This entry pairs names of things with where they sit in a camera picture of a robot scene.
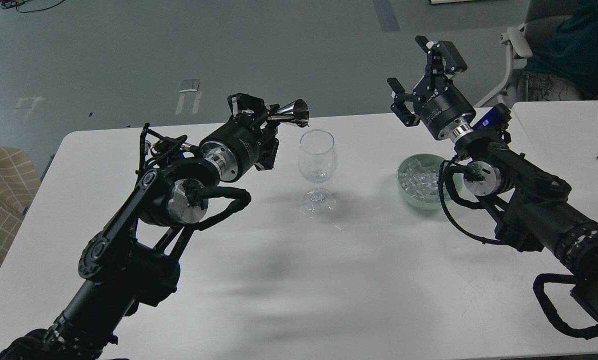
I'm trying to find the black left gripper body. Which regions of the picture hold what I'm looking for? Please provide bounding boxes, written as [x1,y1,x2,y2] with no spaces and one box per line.
[200,121,265,183]

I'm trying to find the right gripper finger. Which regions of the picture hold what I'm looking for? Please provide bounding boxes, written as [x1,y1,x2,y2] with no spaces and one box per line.
[415,36,468,96]
[386,77,426,127]

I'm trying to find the black floor cables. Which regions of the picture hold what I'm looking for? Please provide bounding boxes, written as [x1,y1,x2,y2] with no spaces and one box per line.
[0,0,65,21]

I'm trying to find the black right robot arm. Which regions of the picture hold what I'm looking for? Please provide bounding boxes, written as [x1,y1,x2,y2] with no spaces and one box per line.
[386,35,598,340]

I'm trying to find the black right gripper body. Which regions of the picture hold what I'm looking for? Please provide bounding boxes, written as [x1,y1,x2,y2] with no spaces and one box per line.
[413,80,476,141]

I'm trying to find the clear wine glass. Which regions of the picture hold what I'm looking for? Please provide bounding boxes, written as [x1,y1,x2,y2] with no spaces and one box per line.
[297,129,338,214]

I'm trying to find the person in teal sweater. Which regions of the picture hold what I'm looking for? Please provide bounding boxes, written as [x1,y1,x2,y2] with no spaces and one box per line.
[518,0,598,101]

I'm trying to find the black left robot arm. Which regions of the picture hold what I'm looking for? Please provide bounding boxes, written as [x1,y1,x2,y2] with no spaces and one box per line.
[0,93,309,360]

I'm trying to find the steel double jigger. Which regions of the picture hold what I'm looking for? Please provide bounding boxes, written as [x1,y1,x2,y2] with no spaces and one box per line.
[266,99,310,128]

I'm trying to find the white office chair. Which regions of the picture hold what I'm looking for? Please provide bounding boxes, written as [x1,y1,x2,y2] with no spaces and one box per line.
[475,0,578,109]

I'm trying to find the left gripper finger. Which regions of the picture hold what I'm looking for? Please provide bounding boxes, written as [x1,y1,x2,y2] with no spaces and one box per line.
[227,93,280,128]
[254,123,280,171]

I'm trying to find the green bowl of ice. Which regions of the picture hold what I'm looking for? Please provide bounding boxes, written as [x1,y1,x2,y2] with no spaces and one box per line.
[396,153,445,211]

